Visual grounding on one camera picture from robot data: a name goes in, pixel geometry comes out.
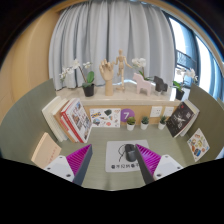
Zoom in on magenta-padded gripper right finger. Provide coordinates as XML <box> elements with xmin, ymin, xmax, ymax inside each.
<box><xmin>134</xmin><ymin>143</ymin><xmax>184</xmax><ymax>185</ymax></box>

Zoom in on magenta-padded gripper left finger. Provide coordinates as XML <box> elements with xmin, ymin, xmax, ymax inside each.
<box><xmin>43</xmin><ymin>143</ymin><xmax>94</xmax><ymax>187</ymax></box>

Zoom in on white printed mouse pad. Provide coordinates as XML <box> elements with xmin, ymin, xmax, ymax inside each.
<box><xmin>105</xmin><ymin>139</ymin><xmax>151</xmax><ymax>173</ymax></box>

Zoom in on beige paper booklet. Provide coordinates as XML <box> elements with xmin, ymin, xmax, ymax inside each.
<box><xmin>30</xmin><ymin>131</ymin><xmax>63</xmax><ymax>169</ymax></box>

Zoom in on colourful sticker card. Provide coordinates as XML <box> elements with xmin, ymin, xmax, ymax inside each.
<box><xmin>186</xmin><ymin>127</ymin><xmax>211</xmax><ymax>163</ymax></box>

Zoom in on small potted succulent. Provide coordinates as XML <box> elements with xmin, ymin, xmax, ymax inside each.
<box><xmin>139</xmin><ymin>115</ymin><xmax>150</xmax><ymax>131</ymax></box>
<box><xmin>157</xmin><ymin>115</ymin><xmax>168</xmax><ymax>131</ymax></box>
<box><xmin>125</xmin><ymin>116</ymin><xmax>137</xmax><ymax>132</ymax></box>

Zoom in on black cover book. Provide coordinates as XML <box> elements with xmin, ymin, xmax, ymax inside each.
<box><xmin>165</xmin><ymin>101</ymin><xmax>196</xmax><ymax>139</ymax></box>

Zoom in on red and white magazine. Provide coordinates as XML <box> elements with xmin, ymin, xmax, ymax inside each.
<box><xmin>59</xmin><ymin>98</ymin><xmax>94</xmax><ymax>144</ymax></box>

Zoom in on cream books stack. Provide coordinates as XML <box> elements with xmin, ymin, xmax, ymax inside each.
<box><xmin>41</xmin><ymin>95</ymin><xmax>73</xmax><ymax>143</ymax></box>

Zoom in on white books stack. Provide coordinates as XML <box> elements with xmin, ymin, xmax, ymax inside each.
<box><xmin>179</xmin><ymin>99</ymin><xmax>201</xmax><ymax>138</ymax></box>

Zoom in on green partition panel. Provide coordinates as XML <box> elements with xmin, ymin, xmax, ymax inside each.
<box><xmin>184</xmin><ymin>83</ymin><xmax>224</xmax><ymax>161</ymax></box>
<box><xmin>0</xmin><ymin>78</ymin><xmax>64</xmax><ymax>159</ymax></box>

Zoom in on purple round number sign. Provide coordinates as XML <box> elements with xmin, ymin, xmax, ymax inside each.
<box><xmin>120</xmin><ymin>108</ymin><xmax>136</xmax><ymax>123</ymax></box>

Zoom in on white sticker sheet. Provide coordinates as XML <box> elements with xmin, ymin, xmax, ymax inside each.
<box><xmin>88</xmin><ymin>107</ymin><xmax>122</xmax><ymax>129</ymax></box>

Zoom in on white orchid in black pot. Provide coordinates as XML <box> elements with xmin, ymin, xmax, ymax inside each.
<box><xmin>171</xmin><ymin>67</ymin><xmax>199</xmax><ymax>101</ymax></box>
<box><xmin>130</xmin><ymin>57</ymin><xmax>149</xmax><ymax>83</ymax></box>
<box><xmin>58</xmin><ymin>58</ymin><xmax>96</xmax><ymax>98</ymax></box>

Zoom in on light wooden back shelf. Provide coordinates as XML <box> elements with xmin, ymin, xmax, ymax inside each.
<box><xmin>54</xmin><ymin>87</ymin><xmax>183</xmax><ymax>127</ymax></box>

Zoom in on black wooden horse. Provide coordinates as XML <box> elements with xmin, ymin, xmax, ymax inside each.
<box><xmin>153</xmin><ymin>75</ymin><xmax>169</xmax><ymax>94</ymax></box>

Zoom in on pink wooden horse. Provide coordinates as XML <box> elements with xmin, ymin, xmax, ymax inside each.
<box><xmin>132</xmin><ymin>72</ymin><xmax>156</xmax><ymax>97</ymax></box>

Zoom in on wooden hand model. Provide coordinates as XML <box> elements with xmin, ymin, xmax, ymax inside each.
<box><xmin>99</xmin><ymin>58</ymin><xmax>115</xmax><ymax>97</ymax></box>

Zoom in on dark framed window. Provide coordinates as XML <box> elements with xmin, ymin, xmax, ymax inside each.
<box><xmin>163</xmin><ymin>11</ymin><xmax>224</xmax><ymax>101</ymax></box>

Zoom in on wooden artist mannequin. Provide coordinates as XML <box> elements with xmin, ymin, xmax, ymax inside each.
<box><xmin>111</xmin><ymin>49</ymin><xmax>133</xmax><ymax>91</ymax></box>

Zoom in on grey curtain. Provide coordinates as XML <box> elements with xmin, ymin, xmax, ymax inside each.
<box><xmin>48</xmin><ymin>0</ymin><xmax>178</xmax><ymax>92</ymax></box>

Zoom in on white wall socket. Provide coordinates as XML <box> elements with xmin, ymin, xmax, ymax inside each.
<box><xmin>163</xmin><ymin>106</ymin><xmax>175</xmax><ymax>118</ymax></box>
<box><xmin>149</xmin><ymin>105</ymin><xmax>163</xmax><ymax>118</ymax></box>

